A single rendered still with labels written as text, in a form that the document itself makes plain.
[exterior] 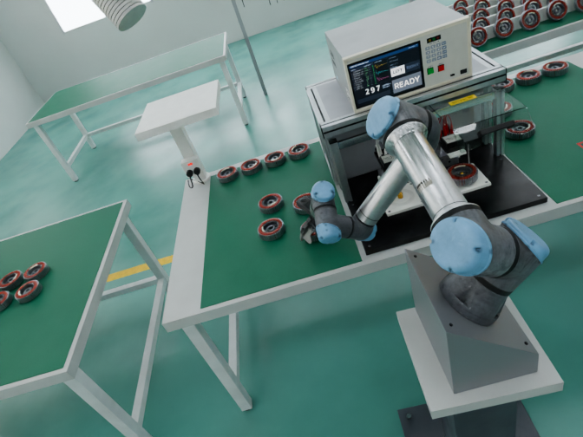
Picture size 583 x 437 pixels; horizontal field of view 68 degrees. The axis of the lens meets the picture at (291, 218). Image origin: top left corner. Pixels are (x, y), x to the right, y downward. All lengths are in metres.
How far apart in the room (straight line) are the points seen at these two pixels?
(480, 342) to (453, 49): 1.01
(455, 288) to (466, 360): 0.16
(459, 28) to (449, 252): 0.93
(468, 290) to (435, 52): 0.88
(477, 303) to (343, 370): 1.21
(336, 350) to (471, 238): 1.45
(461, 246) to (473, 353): 0.29
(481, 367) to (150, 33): 7.51
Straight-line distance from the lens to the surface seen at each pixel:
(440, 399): 1.23
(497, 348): 1.13
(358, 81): 1.60
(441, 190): 1.02
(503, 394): 1.24
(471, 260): 0.92
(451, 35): 1.67
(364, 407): 2.09
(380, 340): 2.25
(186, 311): 1.67
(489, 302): 1.10
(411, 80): 1.66
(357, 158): 1.88
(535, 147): 1.99
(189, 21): 7.95
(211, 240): 1.91
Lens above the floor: 1.84
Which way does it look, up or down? 36 degrees down
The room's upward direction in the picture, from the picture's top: 21 degrees counter-clockwise
